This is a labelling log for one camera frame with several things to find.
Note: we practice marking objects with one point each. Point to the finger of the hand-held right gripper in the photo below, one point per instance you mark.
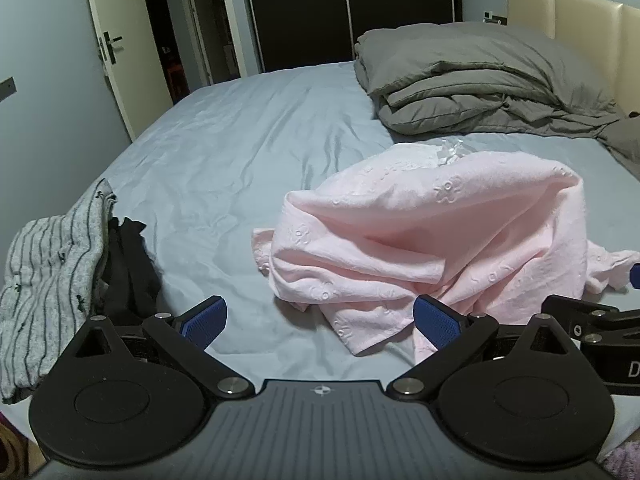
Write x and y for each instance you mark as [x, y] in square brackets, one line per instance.
[575, 310]
[635, 275]

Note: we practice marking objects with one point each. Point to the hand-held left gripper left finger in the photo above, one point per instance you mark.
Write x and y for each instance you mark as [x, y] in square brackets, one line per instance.
[205, 322]

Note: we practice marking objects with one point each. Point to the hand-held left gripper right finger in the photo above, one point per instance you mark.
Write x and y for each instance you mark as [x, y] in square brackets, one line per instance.
[437, 322]

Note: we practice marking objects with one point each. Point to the pink embroidered garment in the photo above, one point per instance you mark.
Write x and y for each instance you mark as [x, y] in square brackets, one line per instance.
[400, 220]

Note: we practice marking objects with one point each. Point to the black garment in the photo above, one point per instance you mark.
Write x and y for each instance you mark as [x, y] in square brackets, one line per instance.
[127, 270]

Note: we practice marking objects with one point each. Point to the purple fluffy cloth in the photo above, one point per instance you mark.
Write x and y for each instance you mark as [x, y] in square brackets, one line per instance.
[622, 462]

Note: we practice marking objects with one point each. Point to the grey striped garment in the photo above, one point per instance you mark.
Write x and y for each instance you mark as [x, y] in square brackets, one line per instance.
[50, 270]

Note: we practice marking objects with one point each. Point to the bed with light blue sheet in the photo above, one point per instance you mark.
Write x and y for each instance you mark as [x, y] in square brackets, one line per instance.
[240, 160]

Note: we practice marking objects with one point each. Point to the grey folded duvet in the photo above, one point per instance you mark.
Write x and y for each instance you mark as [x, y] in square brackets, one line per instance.
[475, 110]

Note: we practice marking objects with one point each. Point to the patterned rug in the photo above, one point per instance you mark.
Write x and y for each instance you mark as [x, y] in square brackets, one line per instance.
[15, 452]

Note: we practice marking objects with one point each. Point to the cream padded headboard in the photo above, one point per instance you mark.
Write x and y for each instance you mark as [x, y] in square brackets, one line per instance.
[590, 25]

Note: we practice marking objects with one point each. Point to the grey pillow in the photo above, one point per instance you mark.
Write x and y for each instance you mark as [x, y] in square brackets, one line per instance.
[475, 55]

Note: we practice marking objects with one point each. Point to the small bedside device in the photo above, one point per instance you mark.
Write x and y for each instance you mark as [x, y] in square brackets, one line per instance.
[494, 17]

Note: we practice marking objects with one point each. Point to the white door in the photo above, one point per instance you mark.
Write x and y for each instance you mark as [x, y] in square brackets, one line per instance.
[130, 35]

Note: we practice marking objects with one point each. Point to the dark sliding wardrobe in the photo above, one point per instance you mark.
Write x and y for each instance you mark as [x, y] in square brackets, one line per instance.
[310, 15]

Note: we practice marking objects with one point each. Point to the grey wall plate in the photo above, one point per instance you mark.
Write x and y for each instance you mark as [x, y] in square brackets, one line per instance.
[6, 89]

